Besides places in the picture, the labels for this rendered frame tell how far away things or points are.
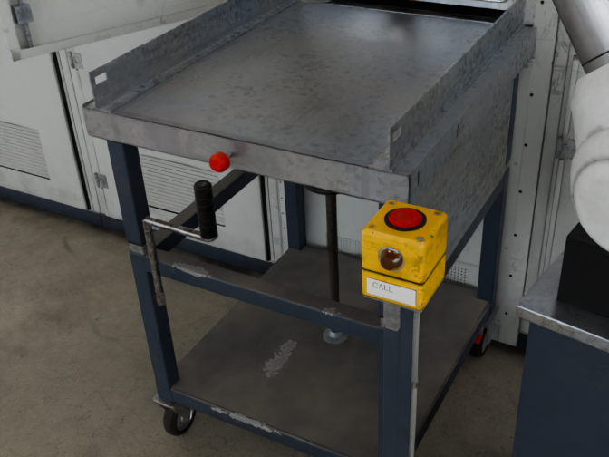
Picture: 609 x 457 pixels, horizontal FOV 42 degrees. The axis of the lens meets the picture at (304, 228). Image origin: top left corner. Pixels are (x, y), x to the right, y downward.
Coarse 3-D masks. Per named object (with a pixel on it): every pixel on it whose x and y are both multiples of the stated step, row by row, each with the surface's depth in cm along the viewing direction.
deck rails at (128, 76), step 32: (256, 0) 175; (288, 0) 185; (192, 32) 157; (224, 32) 167; (512, 32) 158; (128, 64) 142; (160, 64) 151; (480, 64) 143; (96, 96) 137; (128, 96) 141; (448, 96) 131; (416, 128) 120; (384, 160) 116
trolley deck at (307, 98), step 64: (192, 64) 154; (256, 64) 152; (320, 64) 151; (384, 64) 149; (448, 64) 148; (512, 64) 151; (128, 128) 136; (192, 128) 130; (256, 128) 129; (320, 128) 128; (384, 128) 126; (448, 128) 125; (384, 192) 117
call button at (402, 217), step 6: (396, 210) 94; (402, 210) 94; (408, 210) 94; (414, 210) 94; (390, 216) 94; (396, 216) 93; (402, 216) 93; (408, 216) 93; (414, 216) 93; (420, 216) 93; (396, 222) 92; (402, 222) 92; (408, 222) 92; (414, 222) 92; (420, 222) 92
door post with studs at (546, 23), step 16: (528, 0) 161; (544, 0) 159; (528, 16) 162; (544, 16) 160; (544, 32) 162; (544, 48) 164; (544, 64) 165; (544, 80) 167; (544, 96) 169; (528, 112) 172; (544, 112) 171; (528, 128) 174; (528, 144) 176; (528, 160) 178; (528, 176) 180; (528, 192) 182; (528, 208) 184; (528, 224) 186; (512, 256) 193; (512, 272) 195; (512, 288) 198; (512, 304) 200; (512, 320) 203; (512, 336) 205
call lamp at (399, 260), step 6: (378, 252) 92; (384, 252) 91; (390, 252) 91; (396, 252) 91; (378, 258) 93; (384, 258) 91; (390, 258) 91; (396, 258) 91; (402, 258) 91; (384, 264) 91; (390, 264) 91; (396, 264) 91; (402, 264) 91; (390, 270) 92; (396, 270) 92
